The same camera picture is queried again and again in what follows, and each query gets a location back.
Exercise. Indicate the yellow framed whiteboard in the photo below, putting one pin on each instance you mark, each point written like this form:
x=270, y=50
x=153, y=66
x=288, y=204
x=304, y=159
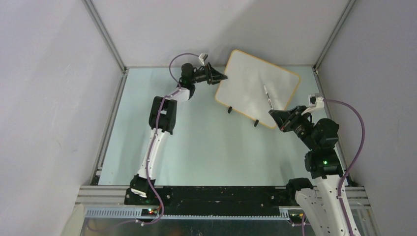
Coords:
x=244, y=92

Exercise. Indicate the white whiteboard marker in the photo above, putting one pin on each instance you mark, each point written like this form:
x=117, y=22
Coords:
x=268, y=97

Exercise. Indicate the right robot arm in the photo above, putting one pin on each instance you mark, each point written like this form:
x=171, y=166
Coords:
x=323, y=198

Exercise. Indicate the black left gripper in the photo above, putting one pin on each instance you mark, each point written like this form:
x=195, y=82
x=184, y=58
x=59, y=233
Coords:
x=213, y=76

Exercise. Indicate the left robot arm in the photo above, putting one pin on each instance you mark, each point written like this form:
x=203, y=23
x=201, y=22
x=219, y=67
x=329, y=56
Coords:
x=162, y=120

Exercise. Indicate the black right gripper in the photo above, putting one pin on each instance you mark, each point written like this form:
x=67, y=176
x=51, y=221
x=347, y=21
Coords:
x=280, y=116

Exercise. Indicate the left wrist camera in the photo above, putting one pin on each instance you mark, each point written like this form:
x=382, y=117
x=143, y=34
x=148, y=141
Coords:
x=202, y=58

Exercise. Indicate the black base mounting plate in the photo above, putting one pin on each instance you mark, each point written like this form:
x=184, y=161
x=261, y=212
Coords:
x=226, y=201

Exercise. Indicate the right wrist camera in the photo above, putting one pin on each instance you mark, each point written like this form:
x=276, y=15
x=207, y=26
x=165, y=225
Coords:
x=316, y=102

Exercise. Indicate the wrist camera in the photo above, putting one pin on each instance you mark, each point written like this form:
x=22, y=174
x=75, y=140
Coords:
x=316, y=102
x=202, y=58

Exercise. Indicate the aluminium frame rail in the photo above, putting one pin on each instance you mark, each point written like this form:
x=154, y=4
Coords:
x=113, y=105

